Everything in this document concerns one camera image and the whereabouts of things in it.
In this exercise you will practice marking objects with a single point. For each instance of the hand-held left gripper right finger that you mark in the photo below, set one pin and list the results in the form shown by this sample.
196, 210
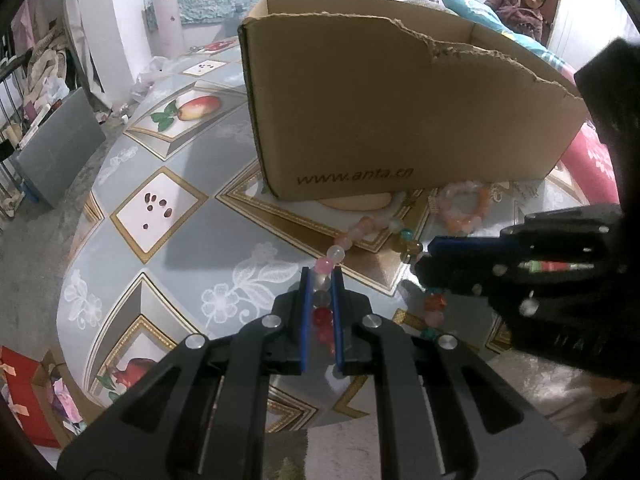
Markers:
339, 320

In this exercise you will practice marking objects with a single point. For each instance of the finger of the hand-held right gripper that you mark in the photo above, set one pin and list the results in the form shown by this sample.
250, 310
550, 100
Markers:
465, 246
450, 275

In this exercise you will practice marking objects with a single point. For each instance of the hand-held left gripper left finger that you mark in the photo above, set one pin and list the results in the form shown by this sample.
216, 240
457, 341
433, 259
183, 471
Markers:
305, 320

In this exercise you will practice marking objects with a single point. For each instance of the brown cardboard box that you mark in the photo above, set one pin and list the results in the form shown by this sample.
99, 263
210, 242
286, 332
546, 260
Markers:
375, 110

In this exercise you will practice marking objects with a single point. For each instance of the white fluffy garment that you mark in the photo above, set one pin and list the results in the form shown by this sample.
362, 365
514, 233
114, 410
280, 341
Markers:
560, 400

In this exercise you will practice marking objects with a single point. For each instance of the pink floral blanket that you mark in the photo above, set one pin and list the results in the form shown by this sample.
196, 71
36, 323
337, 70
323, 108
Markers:
595, 170

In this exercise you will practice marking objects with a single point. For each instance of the teal printed pillow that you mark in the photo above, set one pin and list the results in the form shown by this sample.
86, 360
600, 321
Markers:
470, 7

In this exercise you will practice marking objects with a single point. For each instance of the white plastic bag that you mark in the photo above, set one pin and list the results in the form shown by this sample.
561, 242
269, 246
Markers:
152, 70

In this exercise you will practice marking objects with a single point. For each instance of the red gift bag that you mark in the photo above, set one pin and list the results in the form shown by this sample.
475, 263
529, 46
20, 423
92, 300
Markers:
20, 395

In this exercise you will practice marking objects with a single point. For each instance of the white printed roll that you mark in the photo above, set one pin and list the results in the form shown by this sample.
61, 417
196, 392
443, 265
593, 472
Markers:
167, 20

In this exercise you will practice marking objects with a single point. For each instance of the beige quilted clothes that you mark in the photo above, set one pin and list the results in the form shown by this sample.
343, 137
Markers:
45, 70

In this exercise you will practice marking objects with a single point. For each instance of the metal railing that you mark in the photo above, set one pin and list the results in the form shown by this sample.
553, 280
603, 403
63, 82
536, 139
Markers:
10, 110

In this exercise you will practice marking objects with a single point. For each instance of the pink hanging garment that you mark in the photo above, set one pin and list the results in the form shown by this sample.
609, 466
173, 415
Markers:
22, 20

